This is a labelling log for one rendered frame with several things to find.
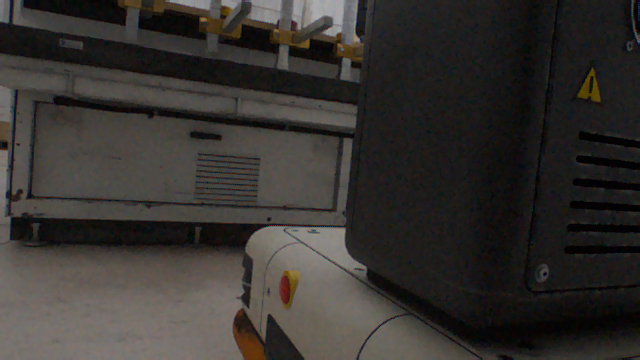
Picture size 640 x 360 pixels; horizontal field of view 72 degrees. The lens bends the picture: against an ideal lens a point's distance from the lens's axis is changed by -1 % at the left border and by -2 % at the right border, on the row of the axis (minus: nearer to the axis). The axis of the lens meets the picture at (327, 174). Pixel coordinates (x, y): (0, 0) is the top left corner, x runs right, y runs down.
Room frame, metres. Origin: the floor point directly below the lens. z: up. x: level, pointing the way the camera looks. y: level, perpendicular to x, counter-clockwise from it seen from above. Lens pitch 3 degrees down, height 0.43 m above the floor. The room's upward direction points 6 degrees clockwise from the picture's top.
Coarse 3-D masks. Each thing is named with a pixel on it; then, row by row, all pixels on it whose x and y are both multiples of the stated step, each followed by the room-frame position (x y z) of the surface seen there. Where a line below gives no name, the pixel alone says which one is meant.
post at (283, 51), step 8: (288, 0) 1.61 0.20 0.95; (280, 8) 1.63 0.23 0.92; (288, 8) 1.61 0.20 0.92; (280, 16) 1.62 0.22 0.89; (288, 16) 1.61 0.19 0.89; (280, 24) 1.62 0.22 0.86; (288, 24) 1.61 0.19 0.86; (280, 48) 1.60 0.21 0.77; (288, 48) 1.61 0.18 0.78; (280, 56) 1.60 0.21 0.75; (288, 56) 1.62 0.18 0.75
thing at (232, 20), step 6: (240, 0) 1.25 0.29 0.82; (240, 6) 1.25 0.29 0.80; (246, 6) 1.25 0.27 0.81; (234, 12) 1.33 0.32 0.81; (240, 12) 1.27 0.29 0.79; (246, 12) 1.27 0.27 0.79; (228, 18) 1.41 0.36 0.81; (234, 18) 1.34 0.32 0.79; (240, 18) 1.33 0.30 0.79; (222, 24) 1.50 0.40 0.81; (228, 24) 1.41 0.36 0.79; (234, 24) 1.41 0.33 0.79; (222, 30) 1.50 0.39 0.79; (228, 30) 1.49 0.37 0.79
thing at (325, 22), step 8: (328, 16) 1.36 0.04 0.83; (312, 24) 1.44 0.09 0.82; (320, 24) 1.37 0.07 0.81; (328, 24) 1.36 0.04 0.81; (296, 32) 1.58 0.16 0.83; (304, 32) 1.50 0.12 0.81; (312, 32) 1.45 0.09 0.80; (320, 32) 1.44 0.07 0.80; (296, 40) 1.58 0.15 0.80; (304, 40) 1.57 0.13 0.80
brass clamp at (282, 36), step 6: (276, 30) 1.59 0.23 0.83; (282, 30) 1.60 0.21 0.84; (288, 30) 1.60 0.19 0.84; (270, 36) 1.62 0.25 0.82; (276, 36) 1.59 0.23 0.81; (282, 36) 1.60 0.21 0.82; (288, 36) 1.61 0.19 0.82; (276, 42) 1.60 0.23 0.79; (282, 42) 1.60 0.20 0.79; (288, 42) 1.61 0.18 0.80; (294, 42) 1.62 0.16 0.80; (306, 42) 1.63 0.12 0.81; (300, 48) 1.65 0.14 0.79; (306, 48) 1.65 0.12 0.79
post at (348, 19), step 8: (352, 0) 1.71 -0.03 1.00; (344, 8) 1.73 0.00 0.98; (352, 8) 1.71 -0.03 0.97; (344, 16) 1.72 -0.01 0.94; (352, 16) 1.71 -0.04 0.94; (344, 24) 1.72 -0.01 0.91; (352, 24) 1.71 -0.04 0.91; (344, 32) 1.71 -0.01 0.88; (352, 32) 1.72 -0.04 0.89; (344, 40) 1.70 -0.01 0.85; (352, 40) 1.72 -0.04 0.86; (344, 64) 1.71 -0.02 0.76; (344, 72) 1.71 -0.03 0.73
